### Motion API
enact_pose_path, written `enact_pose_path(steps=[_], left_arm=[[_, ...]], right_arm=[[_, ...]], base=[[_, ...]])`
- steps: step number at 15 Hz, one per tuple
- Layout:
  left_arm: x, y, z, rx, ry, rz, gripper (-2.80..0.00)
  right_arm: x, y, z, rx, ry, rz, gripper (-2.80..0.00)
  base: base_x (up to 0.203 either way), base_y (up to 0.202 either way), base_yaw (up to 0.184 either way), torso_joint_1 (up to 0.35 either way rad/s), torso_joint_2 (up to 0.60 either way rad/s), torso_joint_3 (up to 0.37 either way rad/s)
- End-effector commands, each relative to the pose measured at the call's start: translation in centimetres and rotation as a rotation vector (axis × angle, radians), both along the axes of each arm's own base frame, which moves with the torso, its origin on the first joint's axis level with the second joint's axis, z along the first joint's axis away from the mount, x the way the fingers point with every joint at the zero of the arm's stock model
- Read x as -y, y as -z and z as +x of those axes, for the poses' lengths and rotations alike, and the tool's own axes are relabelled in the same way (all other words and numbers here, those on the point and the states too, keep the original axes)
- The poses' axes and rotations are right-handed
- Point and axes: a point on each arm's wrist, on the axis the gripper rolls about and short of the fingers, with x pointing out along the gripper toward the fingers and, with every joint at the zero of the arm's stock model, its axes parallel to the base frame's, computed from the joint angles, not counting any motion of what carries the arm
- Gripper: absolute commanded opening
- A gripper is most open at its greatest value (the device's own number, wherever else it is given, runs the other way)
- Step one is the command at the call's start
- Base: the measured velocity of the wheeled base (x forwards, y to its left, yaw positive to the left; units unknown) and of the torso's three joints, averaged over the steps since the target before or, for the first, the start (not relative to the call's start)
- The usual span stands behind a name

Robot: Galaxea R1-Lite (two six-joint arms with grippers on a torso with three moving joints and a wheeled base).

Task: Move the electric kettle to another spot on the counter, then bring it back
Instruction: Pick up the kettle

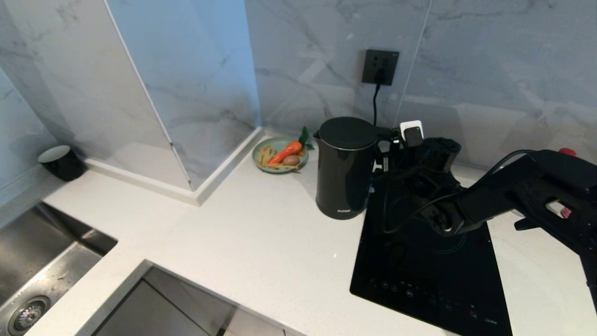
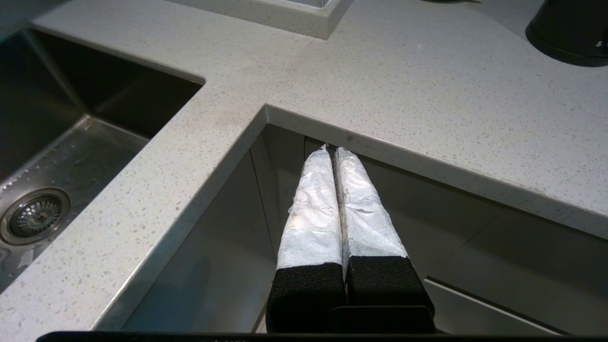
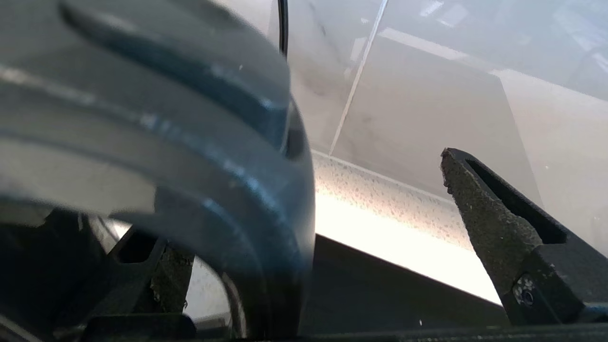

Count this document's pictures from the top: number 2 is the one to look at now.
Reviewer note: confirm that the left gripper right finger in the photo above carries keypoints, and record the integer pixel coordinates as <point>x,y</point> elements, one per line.
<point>368,223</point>

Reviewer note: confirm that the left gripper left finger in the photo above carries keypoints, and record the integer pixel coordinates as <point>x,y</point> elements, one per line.
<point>311,223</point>

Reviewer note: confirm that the cabinet door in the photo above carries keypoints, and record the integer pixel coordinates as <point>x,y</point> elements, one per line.
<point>280,180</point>
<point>209,266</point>

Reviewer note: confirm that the cabinet drawer front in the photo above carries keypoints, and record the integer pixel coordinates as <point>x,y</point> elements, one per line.
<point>479,313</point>

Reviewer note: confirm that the stainless steel sink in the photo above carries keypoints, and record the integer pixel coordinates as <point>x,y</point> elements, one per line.
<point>71,142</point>

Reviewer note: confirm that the sink drain strainer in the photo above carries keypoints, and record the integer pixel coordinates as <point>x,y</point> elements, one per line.
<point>35,216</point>

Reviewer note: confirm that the black round appliance base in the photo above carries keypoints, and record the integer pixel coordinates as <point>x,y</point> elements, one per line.
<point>572,28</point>

